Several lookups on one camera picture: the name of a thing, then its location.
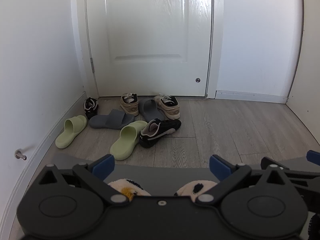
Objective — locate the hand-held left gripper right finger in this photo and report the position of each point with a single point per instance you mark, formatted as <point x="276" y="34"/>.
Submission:
<point x="220" y="166"/>

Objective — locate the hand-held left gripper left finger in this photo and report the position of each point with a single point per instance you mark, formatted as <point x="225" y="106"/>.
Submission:
<point x="103" y="166"/>

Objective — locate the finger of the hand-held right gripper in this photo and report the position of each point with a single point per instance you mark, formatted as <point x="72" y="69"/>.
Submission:
<point x="314" y="156"/>
<point x="300" y="171"/>

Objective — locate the light green slide sandal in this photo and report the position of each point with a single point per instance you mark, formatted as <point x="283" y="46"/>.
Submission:
<point x="125" y="147"/>
<point x="65" y="137"/>

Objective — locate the grey slide sandal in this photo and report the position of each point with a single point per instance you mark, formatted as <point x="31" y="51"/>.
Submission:
<point x="150" y="108"/>
<point x="100" y="123"/>

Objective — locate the black sneaker white stripe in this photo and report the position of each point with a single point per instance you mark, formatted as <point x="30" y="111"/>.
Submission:
<point x="91" y="111"/>
<point x="162" y="130"/>

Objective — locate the beige lace-up sneaker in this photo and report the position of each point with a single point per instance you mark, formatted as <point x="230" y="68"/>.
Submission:
<point x="170" y="110"/>
<point x="130" y="108"/>

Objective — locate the panda slipper with yellow patch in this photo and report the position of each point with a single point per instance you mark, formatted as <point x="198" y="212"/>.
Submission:
<point x="120" y="185"/>

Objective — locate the fluffy panda slipper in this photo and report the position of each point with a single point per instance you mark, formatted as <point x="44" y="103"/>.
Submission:
<point x="190" y="188"/>

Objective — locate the white baseboard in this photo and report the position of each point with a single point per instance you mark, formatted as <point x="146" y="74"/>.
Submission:
<point x="250" y="95"/>
<point x="56" y="130"/>

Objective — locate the white cabinet side panel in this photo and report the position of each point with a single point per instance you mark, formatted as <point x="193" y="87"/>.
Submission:
<point x="308" y="92"/>

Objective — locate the metal door hinge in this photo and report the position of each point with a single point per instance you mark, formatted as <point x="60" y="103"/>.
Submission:
<point x="92" y="65"/>

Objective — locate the white panelled door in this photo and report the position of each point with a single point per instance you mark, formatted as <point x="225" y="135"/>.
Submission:
<point x="150" y="30"/>

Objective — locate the metal wall door stopper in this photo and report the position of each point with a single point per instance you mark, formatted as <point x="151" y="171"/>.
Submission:
<point x="18" y="153"/>

